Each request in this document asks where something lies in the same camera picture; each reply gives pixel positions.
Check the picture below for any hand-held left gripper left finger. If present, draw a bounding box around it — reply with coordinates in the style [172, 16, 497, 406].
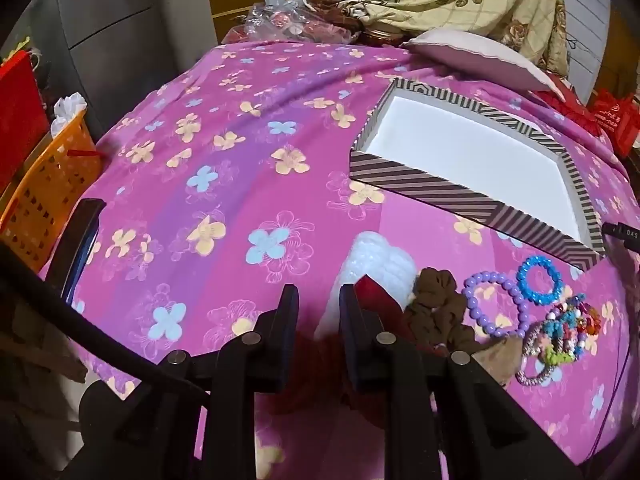
[112, 284, 301, 480]

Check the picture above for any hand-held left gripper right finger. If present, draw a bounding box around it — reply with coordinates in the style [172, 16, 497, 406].
[339, 284, 551, 480]

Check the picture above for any red velvet hair bow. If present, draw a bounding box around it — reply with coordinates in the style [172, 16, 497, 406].
[262, 274, 408, 416]

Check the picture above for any white fluffy scrunchie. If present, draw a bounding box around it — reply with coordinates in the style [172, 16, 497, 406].
[327, 231, 418, 312]

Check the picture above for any multicolour round bead bracelet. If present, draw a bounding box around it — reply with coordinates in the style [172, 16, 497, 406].
[545, 294, 603, 361]

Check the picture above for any brown scrunchie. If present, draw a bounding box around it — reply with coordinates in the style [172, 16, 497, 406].
[402, 267, 496, 356]

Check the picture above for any blue bead bracelet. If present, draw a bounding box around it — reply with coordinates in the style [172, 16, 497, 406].
[516, 255, 576, 307]

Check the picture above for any purple bead bracelet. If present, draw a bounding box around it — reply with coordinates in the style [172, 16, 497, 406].
[462, 271, 531, 338]

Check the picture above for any striped cardboard box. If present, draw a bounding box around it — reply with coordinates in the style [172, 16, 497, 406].
[348, 77, 607, 272]

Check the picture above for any tan ribbon hair bow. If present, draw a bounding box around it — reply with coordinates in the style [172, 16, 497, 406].
[472, 335, 526, 386]

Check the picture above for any silver glitter hair tie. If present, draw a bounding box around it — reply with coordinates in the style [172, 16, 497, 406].
[515, 320, 566, 388]

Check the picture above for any red gift bag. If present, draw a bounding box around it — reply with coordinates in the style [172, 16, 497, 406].
[592, 87, 640, 158]

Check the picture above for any red cloth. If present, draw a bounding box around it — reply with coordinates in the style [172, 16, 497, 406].
[530, 80, 601, 136]

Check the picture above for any pink floral bed sheet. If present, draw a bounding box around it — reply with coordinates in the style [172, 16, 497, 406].
[37, 40, 636, 480]

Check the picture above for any dark smartphone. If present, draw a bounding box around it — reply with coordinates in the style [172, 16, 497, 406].
[45, 199, 107, 306]

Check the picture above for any pink white pillow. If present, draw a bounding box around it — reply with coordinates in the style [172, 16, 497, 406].
[400, 29, 568, 101]

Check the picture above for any orange plastic basket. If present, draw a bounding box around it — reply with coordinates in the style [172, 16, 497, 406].
[0, 109, 103, 273]

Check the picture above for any brown round tin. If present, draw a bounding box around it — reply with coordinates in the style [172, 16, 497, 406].
[360, 25, 403, 47]

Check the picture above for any clear plastic bag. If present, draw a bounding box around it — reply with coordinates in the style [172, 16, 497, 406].
[242, 0, 361, 46]

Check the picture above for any white plastic bag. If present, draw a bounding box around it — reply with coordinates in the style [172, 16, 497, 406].
[50, 92, 88, 136]

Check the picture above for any yellow wooden cabinet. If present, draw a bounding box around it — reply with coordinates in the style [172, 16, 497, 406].
[207, 0, 268, 43]

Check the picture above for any red paper bag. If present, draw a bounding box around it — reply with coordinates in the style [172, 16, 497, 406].
[0, 51, 51, 196]

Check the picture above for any grey cabinet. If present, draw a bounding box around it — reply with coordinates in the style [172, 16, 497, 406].
[55, 0, 176, 136]

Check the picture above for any thick black cable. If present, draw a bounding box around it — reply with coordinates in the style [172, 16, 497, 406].
[0, 242, 211, 411]

